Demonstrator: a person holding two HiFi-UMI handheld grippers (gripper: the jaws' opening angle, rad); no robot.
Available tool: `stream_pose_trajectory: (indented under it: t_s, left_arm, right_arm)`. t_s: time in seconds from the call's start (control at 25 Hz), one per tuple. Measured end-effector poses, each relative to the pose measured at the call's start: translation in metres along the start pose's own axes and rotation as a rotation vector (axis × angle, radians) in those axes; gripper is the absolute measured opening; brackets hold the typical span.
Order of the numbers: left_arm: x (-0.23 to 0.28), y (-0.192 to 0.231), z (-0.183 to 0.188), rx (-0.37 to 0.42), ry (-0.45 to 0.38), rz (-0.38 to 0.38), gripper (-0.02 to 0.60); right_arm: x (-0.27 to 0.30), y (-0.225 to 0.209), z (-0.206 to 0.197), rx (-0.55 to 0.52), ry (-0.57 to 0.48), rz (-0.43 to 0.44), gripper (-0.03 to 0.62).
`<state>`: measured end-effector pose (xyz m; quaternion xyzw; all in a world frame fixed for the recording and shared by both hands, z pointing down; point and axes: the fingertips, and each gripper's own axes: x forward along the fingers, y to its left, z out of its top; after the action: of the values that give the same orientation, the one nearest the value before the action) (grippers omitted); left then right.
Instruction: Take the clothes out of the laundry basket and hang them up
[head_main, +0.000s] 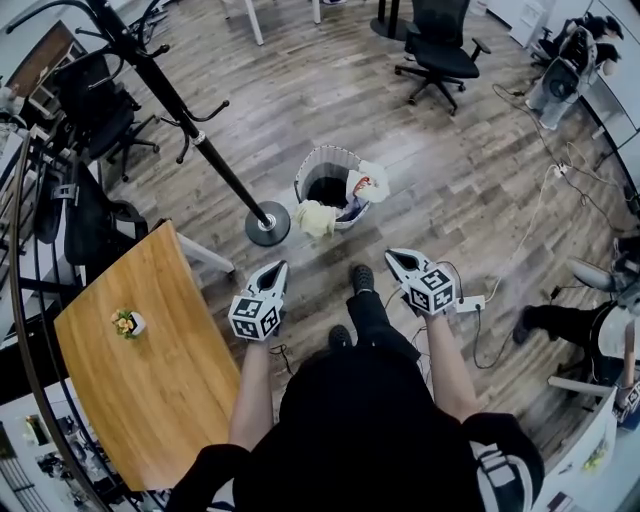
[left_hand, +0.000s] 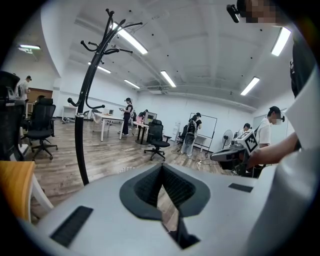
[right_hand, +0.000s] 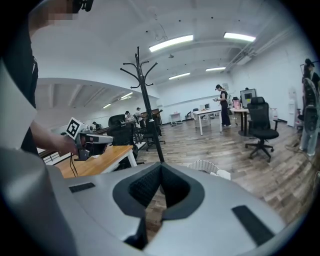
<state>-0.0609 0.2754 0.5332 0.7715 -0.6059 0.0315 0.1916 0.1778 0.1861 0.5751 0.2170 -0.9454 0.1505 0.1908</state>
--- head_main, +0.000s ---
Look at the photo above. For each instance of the person's black t-shirt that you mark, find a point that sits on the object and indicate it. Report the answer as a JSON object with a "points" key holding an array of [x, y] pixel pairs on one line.
{"points": [[360, 440]]}

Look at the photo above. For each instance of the grey laundry basket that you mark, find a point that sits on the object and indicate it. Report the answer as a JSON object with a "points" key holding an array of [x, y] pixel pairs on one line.
{"points": [[320, 161]]}

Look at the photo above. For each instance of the person's shoe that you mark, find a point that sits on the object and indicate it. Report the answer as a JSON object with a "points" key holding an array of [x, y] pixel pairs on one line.
{"points": [[362, 277], [339, 337]]}

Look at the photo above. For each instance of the person's left shoe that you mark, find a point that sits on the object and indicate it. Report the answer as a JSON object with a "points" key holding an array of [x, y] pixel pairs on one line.
{"points": [[339, 337]]}

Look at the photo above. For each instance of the grey office chair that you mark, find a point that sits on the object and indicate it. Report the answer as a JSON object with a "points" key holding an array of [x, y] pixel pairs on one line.
{"points": [[592, 272]]}

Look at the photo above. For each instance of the floor fan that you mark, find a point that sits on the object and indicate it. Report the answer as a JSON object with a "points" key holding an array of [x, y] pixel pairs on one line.
{"points": [[562, 80]]}

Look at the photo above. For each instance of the person's left forearm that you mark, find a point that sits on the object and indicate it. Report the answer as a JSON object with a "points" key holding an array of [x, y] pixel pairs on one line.
{"points": [[252, 390]]}

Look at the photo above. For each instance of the person's right forearm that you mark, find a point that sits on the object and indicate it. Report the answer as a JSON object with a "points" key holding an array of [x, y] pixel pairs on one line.
{"points": [[450, 370]]}

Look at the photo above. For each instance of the yellow clothes shirt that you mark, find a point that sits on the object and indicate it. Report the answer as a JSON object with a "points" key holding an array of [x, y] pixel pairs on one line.
{"points": [[315, 220]]}

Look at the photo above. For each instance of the wooden table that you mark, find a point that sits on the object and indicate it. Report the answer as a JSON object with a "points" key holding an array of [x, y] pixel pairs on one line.
{"points": [[150, 360]]}

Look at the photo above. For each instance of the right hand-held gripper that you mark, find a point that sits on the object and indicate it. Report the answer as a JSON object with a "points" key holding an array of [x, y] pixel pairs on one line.
{"points": [[432, 295]]}

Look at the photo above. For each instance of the white table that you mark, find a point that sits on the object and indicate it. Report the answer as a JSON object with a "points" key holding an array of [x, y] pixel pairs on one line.
{"points": [[252, 20]]}

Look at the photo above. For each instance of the black office chair with headrest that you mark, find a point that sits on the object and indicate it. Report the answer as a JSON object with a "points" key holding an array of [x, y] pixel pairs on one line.
{"points": [[95, 225]]}

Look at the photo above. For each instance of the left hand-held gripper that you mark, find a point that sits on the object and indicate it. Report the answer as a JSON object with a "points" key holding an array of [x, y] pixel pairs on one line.
{"points": [[255, 320]]}

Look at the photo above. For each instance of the dark metal railing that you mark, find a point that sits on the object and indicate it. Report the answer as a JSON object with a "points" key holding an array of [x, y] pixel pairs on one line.
{"points": [[15, 280]]}

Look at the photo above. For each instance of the black coat stand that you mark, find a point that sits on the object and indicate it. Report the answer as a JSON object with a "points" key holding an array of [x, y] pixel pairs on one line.
{"points": [[220, 170]]}

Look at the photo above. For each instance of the white clothes with red print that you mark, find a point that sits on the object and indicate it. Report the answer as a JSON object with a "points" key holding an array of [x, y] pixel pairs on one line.
{"points": [[372, 182]]}

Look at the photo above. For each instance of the small potted flower plant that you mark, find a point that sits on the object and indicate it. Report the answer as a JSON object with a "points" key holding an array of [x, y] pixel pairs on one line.
{"points": [[129, 322]]}

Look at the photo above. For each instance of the person's black trousers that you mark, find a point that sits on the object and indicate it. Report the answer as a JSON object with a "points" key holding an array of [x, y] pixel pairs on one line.
{"points": [[372, 320]]}

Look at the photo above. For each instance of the person's right shoe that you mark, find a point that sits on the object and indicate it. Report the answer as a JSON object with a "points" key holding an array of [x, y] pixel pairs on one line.
{"points": [[362, 277]]}

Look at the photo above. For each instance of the white power strip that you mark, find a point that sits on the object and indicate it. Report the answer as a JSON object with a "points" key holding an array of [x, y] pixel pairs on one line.
{"points": [[470, 304], [561, 169]]}

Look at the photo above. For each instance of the round pedestal table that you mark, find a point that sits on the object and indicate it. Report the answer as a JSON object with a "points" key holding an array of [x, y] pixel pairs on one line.
{"points": [[390, 20]]}

